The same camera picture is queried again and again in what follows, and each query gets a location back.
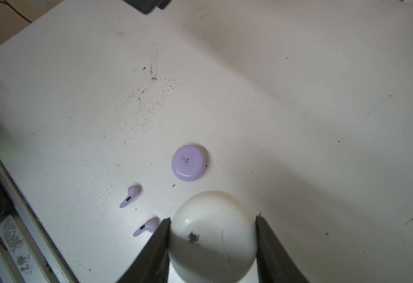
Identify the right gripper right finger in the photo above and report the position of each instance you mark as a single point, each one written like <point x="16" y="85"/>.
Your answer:
<point x="274" y="264"/>

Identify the purple earbud charging case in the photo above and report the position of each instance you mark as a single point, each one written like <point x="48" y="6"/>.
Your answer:
<point x="189" y="163"/>

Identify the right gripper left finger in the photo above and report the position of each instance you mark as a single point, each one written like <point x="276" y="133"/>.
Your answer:
<point x="152" y="264"/>

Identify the white earbud charging case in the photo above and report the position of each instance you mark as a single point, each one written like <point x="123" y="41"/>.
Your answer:
<point x="213" y="239"/>

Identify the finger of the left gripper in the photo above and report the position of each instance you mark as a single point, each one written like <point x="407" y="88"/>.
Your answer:
<point x="147" y="6"/>

